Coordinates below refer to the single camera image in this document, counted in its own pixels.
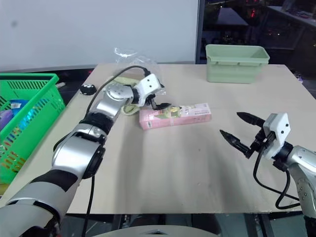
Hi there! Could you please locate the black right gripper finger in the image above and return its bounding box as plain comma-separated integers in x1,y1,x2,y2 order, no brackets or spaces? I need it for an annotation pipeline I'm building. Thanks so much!
219,129,250,155
236,112,266,127

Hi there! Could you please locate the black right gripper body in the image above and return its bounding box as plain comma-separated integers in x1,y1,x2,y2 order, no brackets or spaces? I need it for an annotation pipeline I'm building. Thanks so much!
245,127,275,159

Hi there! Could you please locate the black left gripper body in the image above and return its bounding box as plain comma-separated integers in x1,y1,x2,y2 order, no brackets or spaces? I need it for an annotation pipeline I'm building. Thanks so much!
142,93,157,107

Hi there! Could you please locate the bright green slotted basket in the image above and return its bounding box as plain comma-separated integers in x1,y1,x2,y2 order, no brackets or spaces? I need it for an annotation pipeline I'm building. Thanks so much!
0,73,66,185

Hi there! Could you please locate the pale yellow cloth item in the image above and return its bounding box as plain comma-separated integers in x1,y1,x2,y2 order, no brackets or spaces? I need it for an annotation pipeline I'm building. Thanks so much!
108,76,143,117

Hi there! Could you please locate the pink printed carton box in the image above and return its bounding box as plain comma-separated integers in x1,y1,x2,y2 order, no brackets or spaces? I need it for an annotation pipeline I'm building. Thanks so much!
139,102,212,131

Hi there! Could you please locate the clear plastic bag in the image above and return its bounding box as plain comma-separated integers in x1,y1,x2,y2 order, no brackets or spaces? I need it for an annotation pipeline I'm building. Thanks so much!
113,46,167,117

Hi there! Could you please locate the pale green plastic bin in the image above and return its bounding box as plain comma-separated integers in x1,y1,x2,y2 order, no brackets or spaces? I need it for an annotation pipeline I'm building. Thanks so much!
205,44,270,85

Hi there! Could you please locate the black round small object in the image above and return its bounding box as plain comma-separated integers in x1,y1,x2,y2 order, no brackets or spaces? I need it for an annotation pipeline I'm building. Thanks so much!
80,83,96,96

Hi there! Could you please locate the blue packet with white label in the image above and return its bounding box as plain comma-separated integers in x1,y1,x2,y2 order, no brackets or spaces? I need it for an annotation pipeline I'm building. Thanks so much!
9,98,31,110

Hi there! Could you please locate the purple packet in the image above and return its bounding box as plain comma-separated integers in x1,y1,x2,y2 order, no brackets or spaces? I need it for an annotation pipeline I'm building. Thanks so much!
0,109,13,132

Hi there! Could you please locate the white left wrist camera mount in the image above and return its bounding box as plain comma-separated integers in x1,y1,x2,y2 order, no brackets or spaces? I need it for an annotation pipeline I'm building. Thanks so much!
135,73,165,107

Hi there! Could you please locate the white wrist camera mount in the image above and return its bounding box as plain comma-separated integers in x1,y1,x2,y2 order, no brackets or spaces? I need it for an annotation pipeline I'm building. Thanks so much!
135,73,165,107
262,113,292,160

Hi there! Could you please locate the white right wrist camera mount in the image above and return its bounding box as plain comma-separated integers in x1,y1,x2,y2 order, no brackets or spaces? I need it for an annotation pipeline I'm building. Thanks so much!
262,113,292,160

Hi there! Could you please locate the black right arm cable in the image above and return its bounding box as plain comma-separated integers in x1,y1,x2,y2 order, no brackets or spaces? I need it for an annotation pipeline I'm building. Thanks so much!
253,145,301,210

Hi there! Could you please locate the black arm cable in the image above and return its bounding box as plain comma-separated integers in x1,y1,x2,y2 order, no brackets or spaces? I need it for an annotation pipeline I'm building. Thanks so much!
253,145,301,210
81,65,151,237

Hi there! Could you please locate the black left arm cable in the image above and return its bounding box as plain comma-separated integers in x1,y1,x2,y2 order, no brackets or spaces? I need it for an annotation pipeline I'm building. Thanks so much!
81,65,151,237

